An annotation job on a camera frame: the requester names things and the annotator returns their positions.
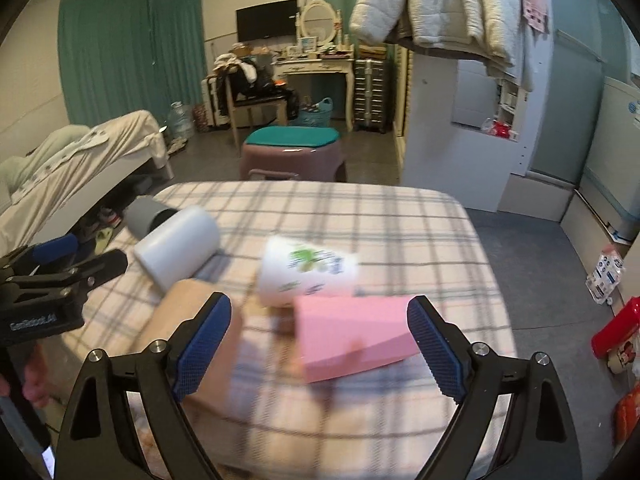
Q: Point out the green slipper near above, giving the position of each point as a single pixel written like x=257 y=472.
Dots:
x=102 y=238

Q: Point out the large water bottle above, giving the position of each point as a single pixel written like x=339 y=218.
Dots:
x=180 y=121

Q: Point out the pink faceted cup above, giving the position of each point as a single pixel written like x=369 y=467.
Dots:
x=341 y=336

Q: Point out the grey cup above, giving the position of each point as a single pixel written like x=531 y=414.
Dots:
x=145 y=214

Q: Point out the white puffer jacket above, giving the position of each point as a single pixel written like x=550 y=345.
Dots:
x=487 y=28

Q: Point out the white wardrobe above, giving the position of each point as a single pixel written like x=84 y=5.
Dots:
x=468 y=165

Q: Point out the wooden chair with clothes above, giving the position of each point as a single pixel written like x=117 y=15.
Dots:
x=248 y=82

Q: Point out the black television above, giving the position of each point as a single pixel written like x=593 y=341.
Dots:
x=265 y=21

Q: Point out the person's left hand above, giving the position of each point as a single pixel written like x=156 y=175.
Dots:
x=30 y=365

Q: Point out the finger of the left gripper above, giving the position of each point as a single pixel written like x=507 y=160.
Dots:
x=56 y=249
x=88 y=274

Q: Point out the bed with beige sheet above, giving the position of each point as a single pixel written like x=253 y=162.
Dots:
x=45 y=193

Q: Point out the white suitcase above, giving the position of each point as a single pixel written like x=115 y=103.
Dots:
x=214 y=117

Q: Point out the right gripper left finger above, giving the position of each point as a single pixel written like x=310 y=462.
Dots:
x=98 y=438

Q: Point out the brown kraft paper cup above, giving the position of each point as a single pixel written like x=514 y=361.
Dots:
x=201 y=364

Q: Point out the white dressing table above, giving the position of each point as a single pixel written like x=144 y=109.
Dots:
x=323 y=66

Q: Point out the purple stool with teal cushion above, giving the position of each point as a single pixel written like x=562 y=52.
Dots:
x=293 y=153

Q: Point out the sneaker under bed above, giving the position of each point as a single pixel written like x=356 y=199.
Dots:
x=109 y=218

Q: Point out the red bottle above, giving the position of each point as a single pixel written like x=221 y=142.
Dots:
x=624 y=324

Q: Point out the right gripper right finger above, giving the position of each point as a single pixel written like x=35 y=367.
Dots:
x=538 y=439

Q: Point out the plastic package on floor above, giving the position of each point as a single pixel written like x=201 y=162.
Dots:
x=603 y=281

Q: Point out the white washing machine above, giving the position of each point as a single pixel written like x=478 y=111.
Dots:
x=610 y=179

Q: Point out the green curtain left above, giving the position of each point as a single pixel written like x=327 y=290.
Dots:
x=118 y=56

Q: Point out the teal basket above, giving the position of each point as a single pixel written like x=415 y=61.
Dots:
x=315 y=115

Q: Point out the oval vanity mirror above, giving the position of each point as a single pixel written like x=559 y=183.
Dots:
x=318 y=20

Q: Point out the black drawer cabinet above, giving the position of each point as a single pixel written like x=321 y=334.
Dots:
x=370 y=94

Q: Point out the white cup with green print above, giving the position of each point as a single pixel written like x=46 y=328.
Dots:
x=292 y=268

